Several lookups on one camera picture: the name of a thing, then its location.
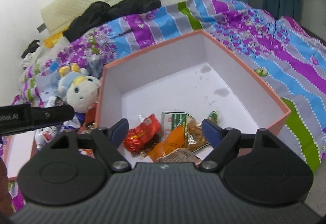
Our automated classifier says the white clothes pile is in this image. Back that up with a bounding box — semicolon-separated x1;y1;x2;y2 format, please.
21;40;50;70

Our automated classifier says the red foil snack packet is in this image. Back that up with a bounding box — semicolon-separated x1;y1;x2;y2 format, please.
123;114;161;153

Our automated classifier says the yellow pillow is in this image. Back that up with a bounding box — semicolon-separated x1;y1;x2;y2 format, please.
44;30;64;49

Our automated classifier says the green white snack packet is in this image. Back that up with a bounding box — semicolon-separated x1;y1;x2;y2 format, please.
161;111;195;141

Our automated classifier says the colourful striped floral bedspread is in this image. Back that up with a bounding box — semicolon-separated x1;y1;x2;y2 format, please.
14;0;325;170

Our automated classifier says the pink cardboard box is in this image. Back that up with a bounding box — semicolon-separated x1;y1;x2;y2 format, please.
96;30;290;135

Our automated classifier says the black clothes pile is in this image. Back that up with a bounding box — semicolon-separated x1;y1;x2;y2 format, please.
63;0;162;42

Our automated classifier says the white blue plush toy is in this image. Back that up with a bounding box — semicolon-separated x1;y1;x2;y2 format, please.
57;63;101;114

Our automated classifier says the light blue plastic bag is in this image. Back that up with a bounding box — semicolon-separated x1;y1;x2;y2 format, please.
36;72;61;102

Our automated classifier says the pink box lid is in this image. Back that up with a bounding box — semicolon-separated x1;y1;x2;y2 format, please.
1;131;37;181

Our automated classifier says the dark red crumpled packet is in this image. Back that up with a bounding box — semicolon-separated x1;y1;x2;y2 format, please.
83;103;97;126

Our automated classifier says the orange snack packet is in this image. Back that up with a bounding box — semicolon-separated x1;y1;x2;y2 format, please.
148;126;185;163

